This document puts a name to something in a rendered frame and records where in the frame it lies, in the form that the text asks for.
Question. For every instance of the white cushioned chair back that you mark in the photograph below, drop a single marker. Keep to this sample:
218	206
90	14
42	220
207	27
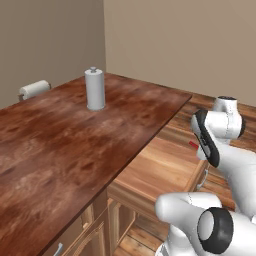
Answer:
33	88

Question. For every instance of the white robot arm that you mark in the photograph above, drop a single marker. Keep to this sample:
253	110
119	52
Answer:
240	173

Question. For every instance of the white paper towel roll holder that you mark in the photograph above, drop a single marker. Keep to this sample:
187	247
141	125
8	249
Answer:
95	89

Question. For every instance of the wooden cabinet side panel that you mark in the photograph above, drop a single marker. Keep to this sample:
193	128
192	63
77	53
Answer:
122	222

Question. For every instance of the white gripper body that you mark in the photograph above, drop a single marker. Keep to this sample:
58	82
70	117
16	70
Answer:
201	154

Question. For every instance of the wooden cabinet door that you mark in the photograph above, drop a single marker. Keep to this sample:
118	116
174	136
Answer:
89	240

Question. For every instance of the red straw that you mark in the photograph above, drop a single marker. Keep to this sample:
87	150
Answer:
193	145

